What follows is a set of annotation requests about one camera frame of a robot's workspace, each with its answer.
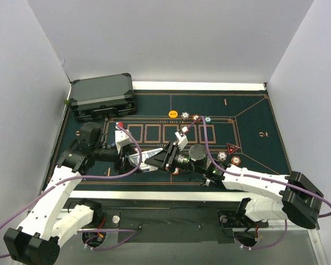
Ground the blue playing card deck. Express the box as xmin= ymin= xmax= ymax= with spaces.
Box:
xmin=128 ymin=148 xmax=163 ymax=172

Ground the green blue poker chip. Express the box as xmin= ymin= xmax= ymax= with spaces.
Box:
xmin=205 ymin=116 xmax=212 ymax=124

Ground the orange red chip stack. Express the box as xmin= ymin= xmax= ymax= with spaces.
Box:
xmin=173 ymin=168 xmax=180 ymax=175

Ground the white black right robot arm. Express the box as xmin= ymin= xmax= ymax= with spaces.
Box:
xmin=153 ymin=142 xmax=323 ymax=229

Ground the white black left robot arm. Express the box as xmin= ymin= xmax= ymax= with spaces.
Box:
xmin=3 ymin=123 xmax=137 ymax=264

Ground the dark green poker mat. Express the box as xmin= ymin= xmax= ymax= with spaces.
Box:
xmin=45 ymin=89 xmax=299 ymax=194

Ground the orange dealer button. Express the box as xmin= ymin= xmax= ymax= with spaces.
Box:
xmin=168 ymin=110 xmax=178 ymax=119

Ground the black aluminium poker case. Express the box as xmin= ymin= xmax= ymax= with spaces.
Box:
xmin=67 ymin=73 xmax=136 ymax=122

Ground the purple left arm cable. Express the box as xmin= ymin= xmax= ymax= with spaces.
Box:
xmin=0 ymin=124 xmax=144 ymax=259

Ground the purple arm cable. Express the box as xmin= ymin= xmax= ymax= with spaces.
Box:
xmin=0 ymin=124 xmax=144 ymax=259
xmin=186 ymin=115 xmax=331 ymax=251

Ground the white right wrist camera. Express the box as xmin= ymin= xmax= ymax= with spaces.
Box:
xmin=175 ymin=126 xmax=189 ymax=151

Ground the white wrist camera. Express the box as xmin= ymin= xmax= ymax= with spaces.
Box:
xmin=115 ymin=122 xmax=132 ymax=153
xmin=175 ymin=126 xmax=189 ymax=151

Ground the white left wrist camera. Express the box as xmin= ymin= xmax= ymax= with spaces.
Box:
xmin=115 ymin=122 xmax=132 ymax=153

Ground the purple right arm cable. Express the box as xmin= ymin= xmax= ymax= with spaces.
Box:
xmin=186 ymin=115 xmax=331 ymax=251

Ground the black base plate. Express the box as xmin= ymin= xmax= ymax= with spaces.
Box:
xmin=63 ymin=198 xmax=270 ymax=245

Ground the aluminium mounting rail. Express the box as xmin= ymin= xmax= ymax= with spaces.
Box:
xmin=15 ymin=205 xmax=329 ymax=265

